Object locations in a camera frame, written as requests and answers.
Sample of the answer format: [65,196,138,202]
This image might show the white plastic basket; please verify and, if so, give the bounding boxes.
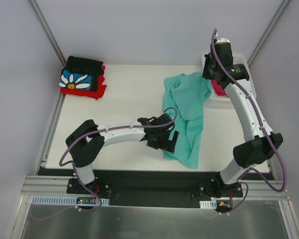
[201,53,258,112]

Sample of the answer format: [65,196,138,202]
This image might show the teal t shirt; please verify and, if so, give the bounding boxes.
[162,72,212,169]

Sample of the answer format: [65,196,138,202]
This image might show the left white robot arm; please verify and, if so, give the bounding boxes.
[65,113,179,194]

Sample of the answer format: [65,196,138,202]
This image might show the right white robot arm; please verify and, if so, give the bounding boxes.
[202,35,283,197]

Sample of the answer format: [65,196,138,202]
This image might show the magenta t shirt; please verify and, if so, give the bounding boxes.
[211,80,227,97]

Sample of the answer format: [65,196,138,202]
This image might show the red folded t shirt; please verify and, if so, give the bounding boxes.
[59,74,107,100]

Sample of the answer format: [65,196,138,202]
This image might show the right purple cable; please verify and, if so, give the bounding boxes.
[211,28,288,217]

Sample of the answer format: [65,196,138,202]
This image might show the right white cable duct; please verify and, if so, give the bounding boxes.
[199,200,217,210]

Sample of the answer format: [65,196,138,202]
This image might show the white cable duct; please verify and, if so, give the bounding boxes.
[31,196,110,207]
[199,200,217,210]

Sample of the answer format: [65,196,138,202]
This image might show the right aluminium frame post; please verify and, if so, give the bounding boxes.
[247,0,293,67]

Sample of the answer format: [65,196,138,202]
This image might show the aluminium frame post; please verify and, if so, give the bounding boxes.
[247,0,293,67]
[27,0,66,66]

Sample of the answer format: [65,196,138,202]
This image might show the left white cable duct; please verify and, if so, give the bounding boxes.
[31,196,110,207]

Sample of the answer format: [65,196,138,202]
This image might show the left aluminium frame post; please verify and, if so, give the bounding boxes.
[27,0,66,66]

